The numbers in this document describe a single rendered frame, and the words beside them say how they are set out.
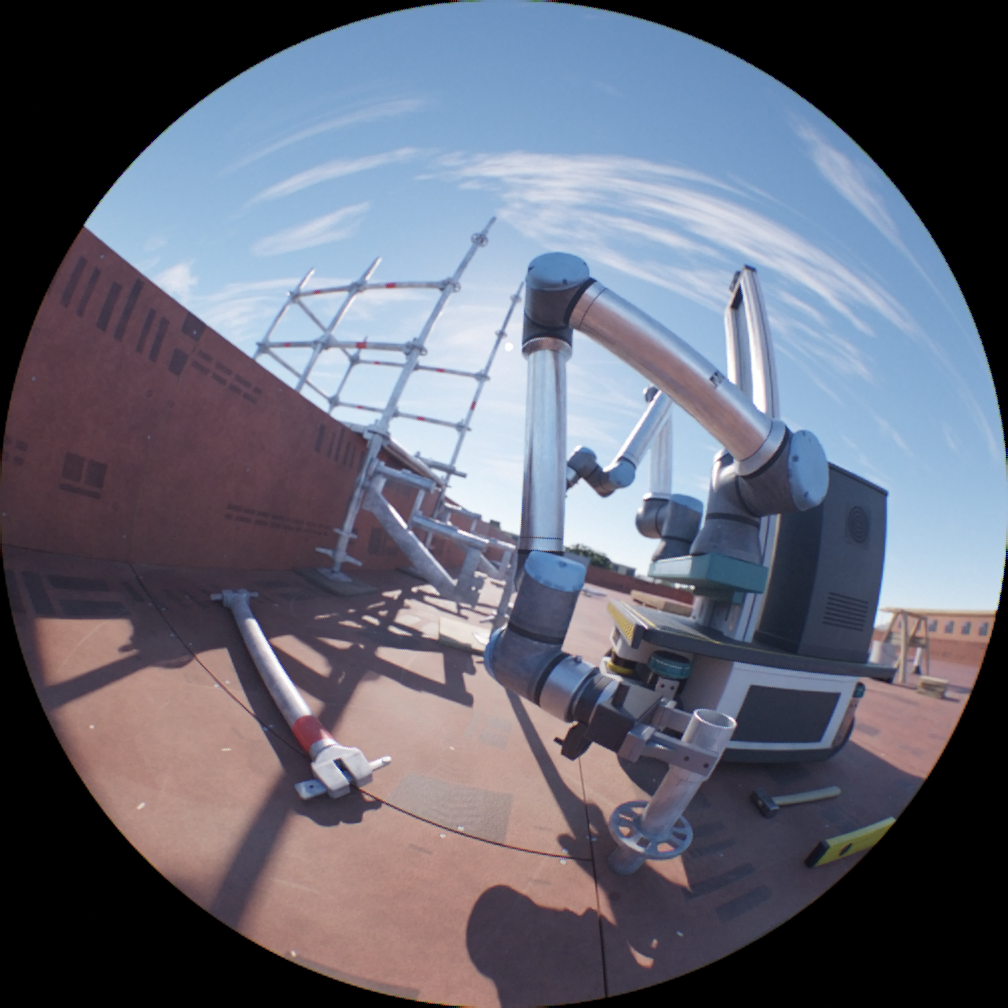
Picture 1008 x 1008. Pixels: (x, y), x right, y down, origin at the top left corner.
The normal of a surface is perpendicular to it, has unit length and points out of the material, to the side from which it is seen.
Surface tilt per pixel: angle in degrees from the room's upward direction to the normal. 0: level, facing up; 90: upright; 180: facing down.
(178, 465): 90
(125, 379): 90
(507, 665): 91
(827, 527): 90
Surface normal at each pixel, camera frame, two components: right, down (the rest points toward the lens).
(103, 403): 0.95, 0.27
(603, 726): -0.64, -0.29
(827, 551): -0.23, -0.20
